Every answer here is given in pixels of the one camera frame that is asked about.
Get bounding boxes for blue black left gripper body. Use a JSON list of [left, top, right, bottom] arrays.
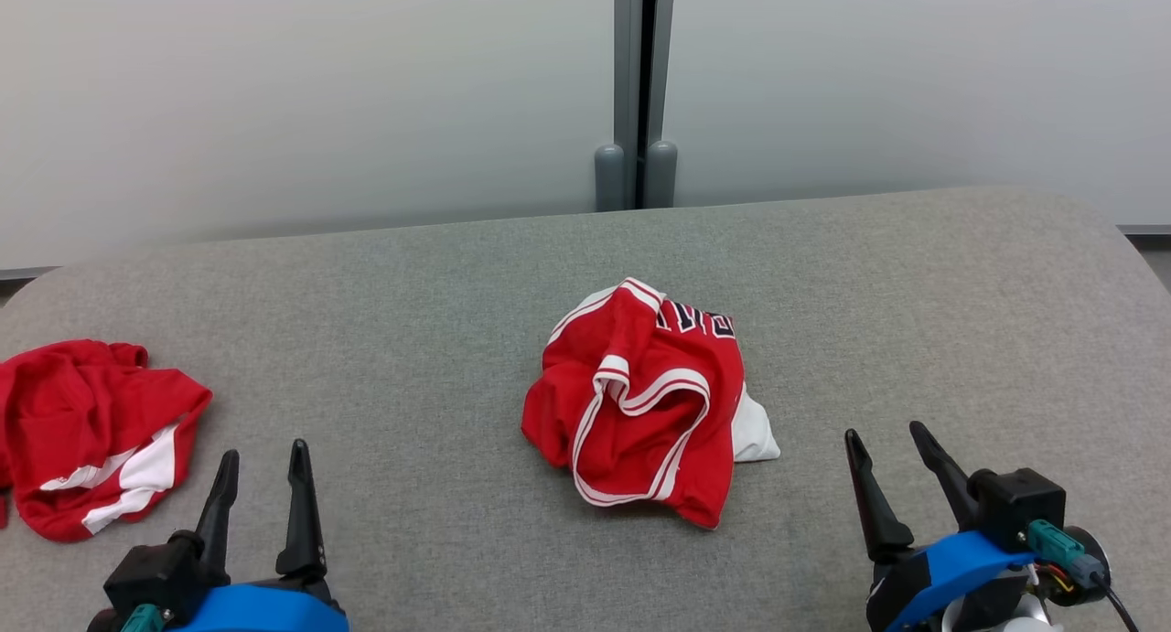
[[169, 573, 350, 632]]

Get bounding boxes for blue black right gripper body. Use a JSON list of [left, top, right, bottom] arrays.
[[865, 522, 1113, 632]]

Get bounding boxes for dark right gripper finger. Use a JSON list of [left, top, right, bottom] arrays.
[[843, 428, 916, 564], [908, 420, 982, 530]]

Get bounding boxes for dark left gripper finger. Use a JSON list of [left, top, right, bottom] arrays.
[[194, 449, 242, 585], [275, 439, 328, 580]]

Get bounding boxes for red shorts with white stripes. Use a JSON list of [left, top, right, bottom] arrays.
[[0, 339, 213, 543]]

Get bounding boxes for red white jersey shirt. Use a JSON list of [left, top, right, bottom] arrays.
[[521, 277, 781, 530]]

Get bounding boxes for left camera cable teal plug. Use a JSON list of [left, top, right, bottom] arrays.
[[87, 603, 167, 632]]

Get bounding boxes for grey cylindrical post cap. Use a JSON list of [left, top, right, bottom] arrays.
[[595, 144, 627, 213], [644, 140, 679, 209]]

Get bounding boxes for grey partition post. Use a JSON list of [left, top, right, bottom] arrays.
[[613, 0, 676, 210]]

